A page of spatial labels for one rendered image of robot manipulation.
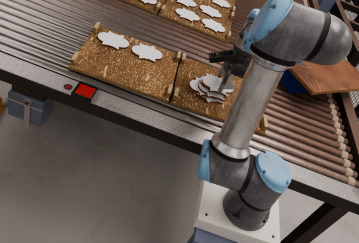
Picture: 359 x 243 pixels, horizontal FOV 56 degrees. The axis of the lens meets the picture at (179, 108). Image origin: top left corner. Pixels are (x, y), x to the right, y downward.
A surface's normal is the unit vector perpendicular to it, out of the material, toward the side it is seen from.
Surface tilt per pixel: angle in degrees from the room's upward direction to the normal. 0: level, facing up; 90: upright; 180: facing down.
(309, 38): 72
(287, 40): 78
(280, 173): 4
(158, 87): 0
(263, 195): 90
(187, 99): 0
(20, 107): 90
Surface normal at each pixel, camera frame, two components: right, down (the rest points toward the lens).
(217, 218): 0.26, -0.72
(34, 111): -0.18, 0.62
